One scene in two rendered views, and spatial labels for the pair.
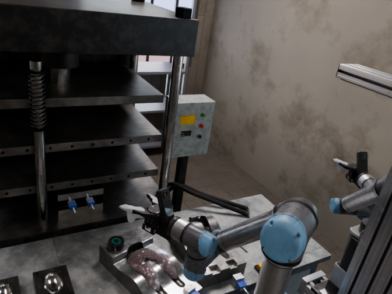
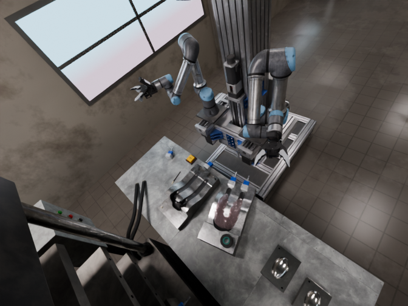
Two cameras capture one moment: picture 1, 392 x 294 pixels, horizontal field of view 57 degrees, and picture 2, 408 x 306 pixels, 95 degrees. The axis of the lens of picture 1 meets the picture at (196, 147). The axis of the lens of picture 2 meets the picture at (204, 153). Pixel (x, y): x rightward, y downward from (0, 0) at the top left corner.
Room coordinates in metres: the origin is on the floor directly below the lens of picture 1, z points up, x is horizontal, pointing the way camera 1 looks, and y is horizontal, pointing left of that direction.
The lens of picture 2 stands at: (1.33, 0.60, 2.25)
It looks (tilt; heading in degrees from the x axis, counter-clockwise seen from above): 52 degrees down; 275
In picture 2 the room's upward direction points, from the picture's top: 24 degrees counter-clockwise
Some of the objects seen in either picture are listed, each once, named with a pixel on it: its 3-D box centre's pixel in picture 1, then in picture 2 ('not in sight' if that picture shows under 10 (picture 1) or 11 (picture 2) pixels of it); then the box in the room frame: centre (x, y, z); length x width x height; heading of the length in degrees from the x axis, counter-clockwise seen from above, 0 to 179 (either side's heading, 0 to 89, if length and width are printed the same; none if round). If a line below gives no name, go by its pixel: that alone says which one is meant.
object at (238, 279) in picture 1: (242, 286); (210, 163); (1.39, -0.35, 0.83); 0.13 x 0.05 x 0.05; 31
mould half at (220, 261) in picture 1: (202, 241); (187, 193); (1.65, -0.12, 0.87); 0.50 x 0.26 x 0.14; 33
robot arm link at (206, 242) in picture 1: (199, 241); (275, 121); (0.96, -0.06, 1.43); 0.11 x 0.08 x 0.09; 60
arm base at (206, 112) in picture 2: not in sight; (210, 107); (1.22, -0.76, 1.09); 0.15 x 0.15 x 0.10
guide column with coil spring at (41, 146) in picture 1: (41, 177); not in sight; (1.68, 0.82, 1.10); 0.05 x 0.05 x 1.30
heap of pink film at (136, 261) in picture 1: (151, 263); (227, 210); (1.38, 0.13, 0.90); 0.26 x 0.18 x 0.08; 50
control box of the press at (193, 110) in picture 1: (178, 190); (118, 248); (2.35, 0.08, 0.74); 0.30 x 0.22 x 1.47; 123
